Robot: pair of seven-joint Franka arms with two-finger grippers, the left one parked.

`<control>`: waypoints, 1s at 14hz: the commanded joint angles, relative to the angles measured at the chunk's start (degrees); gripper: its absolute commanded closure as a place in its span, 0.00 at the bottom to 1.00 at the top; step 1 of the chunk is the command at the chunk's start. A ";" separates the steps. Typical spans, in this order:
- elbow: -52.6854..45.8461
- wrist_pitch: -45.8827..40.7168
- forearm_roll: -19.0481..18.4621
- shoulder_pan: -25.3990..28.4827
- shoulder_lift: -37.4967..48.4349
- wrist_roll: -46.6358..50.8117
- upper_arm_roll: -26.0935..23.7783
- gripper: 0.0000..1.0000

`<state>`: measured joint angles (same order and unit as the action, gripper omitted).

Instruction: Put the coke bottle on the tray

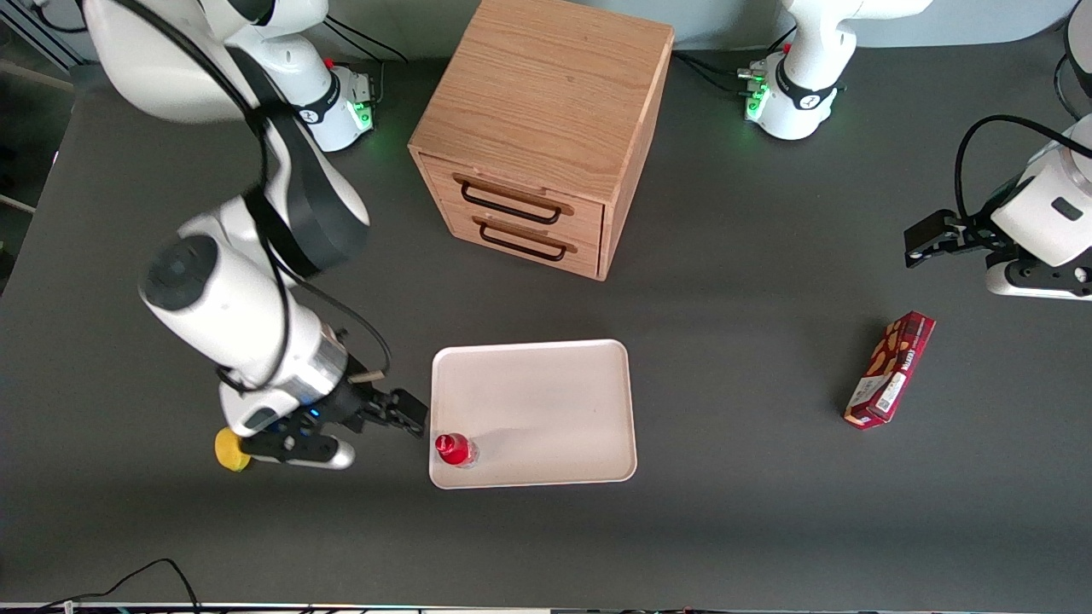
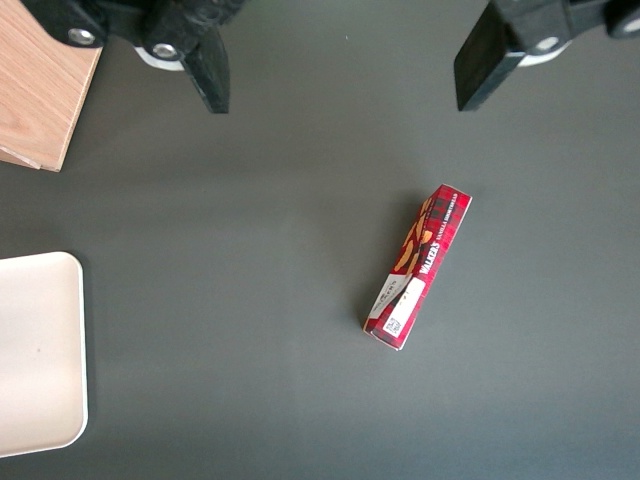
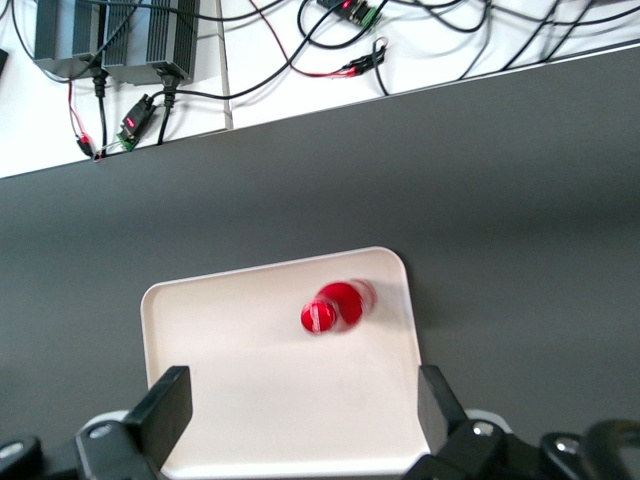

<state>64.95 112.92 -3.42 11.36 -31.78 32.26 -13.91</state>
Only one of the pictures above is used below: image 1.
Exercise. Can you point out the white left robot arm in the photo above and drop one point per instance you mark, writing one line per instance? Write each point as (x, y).
(806, 51)

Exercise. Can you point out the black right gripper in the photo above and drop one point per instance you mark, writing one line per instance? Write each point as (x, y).
(354, 399)

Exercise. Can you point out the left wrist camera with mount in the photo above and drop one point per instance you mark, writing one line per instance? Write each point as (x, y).
(1036, 277)

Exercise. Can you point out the yellow lemon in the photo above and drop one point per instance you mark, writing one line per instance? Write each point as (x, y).
(226, 452)

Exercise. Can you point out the red tartan cookie box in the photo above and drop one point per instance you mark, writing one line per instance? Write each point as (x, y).
(891, 367)

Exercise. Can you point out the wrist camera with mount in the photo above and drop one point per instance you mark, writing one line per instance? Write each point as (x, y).
(294, 448)
(1036, 277)

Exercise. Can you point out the red coke bottle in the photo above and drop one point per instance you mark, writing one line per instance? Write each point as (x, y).
(455, 450)

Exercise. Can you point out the beige plastic tray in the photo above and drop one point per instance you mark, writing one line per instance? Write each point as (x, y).
(546, 401)

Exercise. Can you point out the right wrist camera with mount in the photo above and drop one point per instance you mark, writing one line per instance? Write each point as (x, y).
(294, 448)

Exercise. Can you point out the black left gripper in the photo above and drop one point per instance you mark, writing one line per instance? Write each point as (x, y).
(972, 233)

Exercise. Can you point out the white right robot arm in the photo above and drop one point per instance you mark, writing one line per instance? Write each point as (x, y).
(230, 315)

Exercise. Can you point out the wooden drawer cabinet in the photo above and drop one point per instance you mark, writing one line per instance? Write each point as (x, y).
(546, 85)

